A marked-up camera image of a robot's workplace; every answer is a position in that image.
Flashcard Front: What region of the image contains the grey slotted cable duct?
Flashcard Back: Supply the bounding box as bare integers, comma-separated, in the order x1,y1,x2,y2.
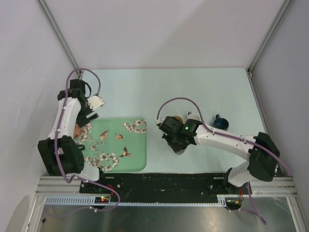
44,195,242,207

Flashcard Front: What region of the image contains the green floral tray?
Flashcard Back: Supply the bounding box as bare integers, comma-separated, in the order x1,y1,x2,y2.
74,117,147,173

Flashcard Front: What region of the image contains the aluminium frame rail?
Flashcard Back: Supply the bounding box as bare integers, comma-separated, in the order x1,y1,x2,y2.
36,176,81,195

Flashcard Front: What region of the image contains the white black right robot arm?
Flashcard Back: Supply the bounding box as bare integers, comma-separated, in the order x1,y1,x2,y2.
156,114,280,194

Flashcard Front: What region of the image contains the brown small cup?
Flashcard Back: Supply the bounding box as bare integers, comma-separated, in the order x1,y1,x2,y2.
176,148,186,155

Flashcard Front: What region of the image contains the aluminium corner post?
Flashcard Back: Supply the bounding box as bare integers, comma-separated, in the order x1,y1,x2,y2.
36,0,80,69
247,0,294,76

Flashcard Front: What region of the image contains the left aluminium corner post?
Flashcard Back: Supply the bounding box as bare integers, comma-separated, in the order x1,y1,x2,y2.
36,0,80,69

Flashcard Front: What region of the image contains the pink cup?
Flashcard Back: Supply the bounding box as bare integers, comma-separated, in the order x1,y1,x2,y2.
73,124,83,139

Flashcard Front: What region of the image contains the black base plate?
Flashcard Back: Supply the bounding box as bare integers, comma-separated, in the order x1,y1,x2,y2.
79,172,253,203

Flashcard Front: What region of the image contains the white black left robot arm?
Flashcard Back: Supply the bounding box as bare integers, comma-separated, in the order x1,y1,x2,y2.
38,79,107,193

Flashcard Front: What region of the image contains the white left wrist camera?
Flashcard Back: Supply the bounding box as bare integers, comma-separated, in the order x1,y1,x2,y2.
87,95,105,111

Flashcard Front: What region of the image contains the dark blue mug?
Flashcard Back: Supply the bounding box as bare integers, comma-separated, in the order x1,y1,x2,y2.
213,114,229,131

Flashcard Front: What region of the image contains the right aluminium corner post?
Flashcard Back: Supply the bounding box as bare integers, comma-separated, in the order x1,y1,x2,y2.
247,0,294,76

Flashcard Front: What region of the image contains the light blue coffee mug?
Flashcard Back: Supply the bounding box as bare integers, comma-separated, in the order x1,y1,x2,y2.
187,112,201,121

